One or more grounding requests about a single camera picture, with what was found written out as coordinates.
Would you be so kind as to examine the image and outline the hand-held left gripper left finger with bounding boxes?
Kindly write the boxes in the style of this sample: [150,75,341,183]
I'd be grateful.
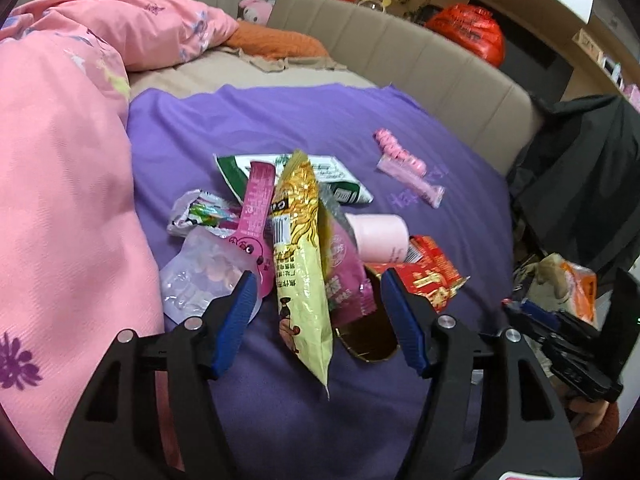
[54,270,258,480]

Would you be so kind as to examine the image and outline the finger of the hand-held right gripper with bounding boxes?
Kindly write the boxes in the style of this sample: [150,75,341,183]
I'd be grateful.
[502,297,598,335]
[530,327,624,405]

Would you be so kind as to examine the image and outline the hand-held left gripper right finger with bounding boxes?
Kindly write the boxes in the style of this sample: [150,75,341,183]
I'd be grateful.
[380,266,583,480]

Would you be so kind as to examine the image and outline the orange white plastic bag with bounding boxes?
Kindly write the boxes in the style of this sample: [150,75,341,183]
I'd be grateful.
[512,252,598,323]

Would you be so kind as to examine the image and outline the red paper cup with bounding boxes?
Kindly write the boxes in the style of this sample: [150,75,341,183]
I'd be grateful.
[334,234,471,363]

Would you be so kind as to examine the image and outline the clear plastic bag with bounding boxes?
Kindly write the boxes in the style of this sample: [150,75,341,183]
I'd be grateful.
[159,227,263,323]

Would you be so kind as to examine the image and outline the magenta snack packet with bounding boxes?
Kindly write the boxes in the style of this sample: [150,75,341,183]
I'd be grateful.
[320,185,378,328]

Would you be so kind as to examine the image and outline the yellow snack packet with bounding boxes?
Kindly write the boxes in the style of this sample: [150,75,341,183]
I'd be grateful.
[270,149,335,401]

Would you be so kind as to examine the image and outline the green and white snack packet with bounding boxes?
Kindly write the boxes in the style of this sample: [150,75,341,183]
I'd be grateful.
[214,152,375,206]

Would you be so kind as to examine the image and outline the orange snack packet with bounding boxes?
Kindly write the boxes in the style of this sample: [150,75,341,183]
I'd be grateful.
[560,260,598,323]

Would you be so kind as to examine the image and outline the pink plastic cup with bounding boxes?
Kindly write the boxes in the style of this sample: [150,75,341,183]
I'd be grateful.
[344,213,411,263]

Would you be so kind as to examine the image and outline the silver colourful wrapper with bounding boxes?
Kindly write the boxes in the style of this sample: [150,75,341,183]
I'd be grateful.
[166,189,246,238]

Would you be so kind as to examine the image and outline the pink stick wrapper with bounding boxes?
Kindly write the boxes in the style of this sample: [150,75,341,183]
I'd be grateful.
[227,161,278,301]

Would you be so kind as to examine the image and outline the pink flat packet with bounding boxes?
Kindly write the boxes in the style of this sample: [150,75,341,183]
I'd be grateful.
[376,155,445,208]

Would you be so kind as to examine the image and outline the black jacket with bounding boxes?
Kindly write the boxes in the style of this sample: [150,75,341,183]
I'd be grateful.
[505,94,640,286]

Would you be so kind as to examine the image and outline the pink candy roll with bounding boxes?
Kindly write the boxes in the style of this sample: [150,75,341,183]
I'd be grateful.
[372,128,427,177]

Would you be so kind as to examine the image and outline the purple bed sheet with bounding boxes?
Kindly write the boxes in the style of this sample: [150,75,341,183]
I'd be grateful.
[125,84,516,480]

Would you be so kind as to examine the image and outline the pink floral quilt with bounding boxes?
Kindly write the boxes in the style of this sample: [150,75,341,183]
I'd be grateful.
[0,0,241,476]

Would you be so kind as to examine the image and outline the beige bed sheet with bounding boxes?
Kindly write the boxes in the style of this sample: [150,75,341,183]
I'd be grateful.
[127,45,381,101]

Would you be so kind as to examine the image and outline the beige padded headboard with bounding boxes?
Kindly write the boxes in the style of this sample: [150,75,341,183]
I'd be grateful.
[267,0,543,176]

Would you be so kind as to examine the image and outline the orange pillow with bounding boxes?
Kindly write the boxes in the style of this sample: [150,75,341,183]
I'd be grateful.
[227,20,328,59]

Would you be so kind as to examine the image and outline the large red plastic bag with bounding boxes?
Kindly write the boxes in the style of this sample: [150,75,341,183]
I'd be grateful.
[425,2,506,68]

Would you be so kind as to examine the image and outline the pink plush toy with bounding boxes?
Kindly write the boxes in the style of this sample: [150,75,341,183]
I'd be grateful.
[236,0,275,25]

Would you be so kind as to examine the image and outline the small yellow ornaments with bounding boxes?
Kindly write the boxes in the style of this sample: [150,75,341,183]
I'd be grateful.
[355,0,436,21]

